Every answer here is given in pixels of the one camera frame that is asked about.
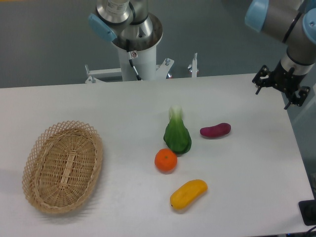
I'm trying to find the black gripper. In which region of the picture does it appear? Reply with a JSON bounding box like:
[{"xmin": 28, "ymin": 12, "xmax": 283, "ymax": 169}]
[{"xmin": 252, "ymin": 60, "xmax": 311, "ymax": 110}]

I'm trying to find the purple sweet potato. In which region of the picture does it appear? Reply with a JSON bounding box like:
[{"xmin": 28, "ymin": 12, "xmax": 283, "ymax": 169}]
[{"xmin": 200, "ymin": 123, "xmax": 231, "ymax": 138}]

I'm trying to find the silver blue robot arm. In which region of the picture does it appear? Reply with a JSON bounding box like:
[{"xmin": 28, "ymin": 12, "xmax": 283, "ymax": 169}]
[{"xmin": 88, "ymin": 0, "xmax": 316, "ymax": 106}]

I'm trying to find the green bok choy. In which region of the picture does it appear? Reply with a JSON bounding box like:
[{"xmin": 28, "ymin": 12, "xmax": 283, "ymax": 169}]
[{"xmin": 163, "ymin": 106, "xmax": 192, "ymax": 154}]

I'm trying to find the black device at edge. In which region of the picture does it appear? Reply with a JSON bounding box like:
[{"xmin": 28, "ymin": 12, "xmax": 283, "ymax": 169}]
[{"xmin": 298, "ymin": 199, "xmax": 316, "ymax": 226}]

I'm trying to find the orange tangerine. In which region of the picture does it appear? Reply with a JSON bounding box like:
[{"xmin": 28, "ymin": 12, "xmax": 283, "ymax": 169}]
[{"xmin": 155, "ymin": 148, "xmax": 178, "ymax": 173}]

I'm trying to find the yellow mango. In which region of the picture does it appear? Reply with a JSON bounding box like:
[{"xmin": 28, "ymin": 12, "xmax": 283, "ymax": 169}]
[{"xmin": 169, "ymin": 179, "xmax": 208, "ymax": 210}]

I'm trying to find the woven wicker basket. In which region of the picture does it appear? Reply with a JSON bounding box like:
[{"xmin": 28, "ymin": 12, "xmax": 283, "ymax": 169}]
[{"xmin": 22, "ymin": 120, "xmax": 103, "ymax": 214}]

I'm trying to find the white metal base frame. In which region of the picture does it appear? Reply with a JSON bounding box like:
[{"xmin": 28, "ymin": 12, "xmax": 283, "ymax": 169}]
[{"xmin": 84, "ymin": 52, "xmax": 199, "ymax": 84}]

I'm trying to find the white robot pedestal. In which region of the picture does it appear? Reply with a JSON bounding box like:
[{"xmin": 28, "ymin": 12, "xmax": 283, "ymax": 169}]
[{"xmin": 113, "ymin": 12, "xmax": 163, "ymax": 81}]

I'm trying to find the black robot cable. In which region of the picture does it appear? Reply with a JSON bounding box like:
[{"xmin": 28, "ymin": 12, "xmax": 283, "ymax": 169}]
[{"xmin": 125, "ymin": 39, "xmax": 143, "ymax": 81}]

